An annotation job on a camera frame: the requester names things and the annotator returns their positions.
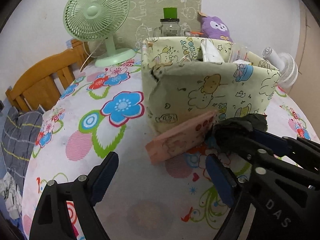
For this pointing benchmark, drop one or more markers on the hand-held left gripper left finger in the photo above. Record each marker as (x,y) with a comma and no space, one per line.
(105,177)

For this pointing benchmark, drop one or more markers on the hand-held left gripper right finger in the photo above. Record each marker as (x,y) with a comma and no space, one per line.
(220,180)

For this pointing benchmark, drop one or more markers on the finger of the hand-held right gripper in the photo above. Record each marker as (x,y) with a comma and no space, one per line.
(250,155)
(275,142)

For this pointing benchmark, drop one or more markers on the black cloth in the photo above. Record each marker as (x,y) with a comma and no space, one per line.
(240,127)

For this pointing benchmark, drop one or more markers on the pink card booklet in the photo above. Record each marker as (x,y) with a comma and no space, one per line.
(180,140)

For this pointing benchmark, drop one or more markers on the yellow printed fabric storage box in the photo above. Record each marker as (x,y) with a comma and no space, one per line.
(190,90)

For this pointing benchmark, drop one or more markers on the white tissue pack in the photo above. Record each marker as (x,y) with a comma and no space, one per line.
(211,51)

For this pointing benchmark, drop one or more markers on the floral tablecloth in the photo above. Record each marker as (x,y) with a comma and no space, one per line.
(150,192)

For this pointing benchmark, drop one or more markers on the white standing fan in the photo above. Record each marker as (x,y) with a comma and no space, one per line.
(285,67)

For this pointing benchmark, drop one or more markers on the white folded cloth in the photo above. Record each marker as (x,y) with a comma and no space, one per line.
(242,63)

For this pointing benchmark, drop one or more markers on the crumpled white cloth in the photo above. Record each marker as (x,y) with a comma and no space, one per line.
(10,195)

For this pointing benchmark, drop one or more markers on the clear plastic package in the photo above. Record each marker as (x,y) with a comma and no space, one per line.
(238,52)

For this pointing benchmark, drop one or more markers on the grey plaid blanket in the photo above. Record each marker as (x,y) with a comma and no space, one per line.
(17,135)

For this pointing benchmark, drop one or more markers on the wooden chair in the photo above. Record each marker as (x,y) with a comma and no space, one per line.
(40,80)

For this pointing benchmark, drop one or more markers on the purple plush bunny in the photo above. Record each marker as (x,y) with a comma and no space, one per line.
(216,27)

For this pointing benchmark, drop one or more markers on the glass jar mug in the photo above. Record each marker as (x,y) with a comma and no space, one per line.
(170,28)

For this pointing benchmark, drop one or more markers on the green plastic cup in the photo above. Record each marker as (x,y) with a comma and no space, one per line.
(170,13)

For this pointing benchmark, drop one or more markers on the green desk fan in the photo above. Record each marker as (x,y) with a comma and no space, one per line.
(96,12)

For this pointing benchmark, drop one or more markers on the green printed board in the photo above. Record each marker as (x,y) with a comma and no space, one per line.
(150,7)

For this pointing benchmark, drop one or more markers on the beige door frame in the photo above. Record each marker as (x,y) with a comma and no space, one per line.
(310,50)

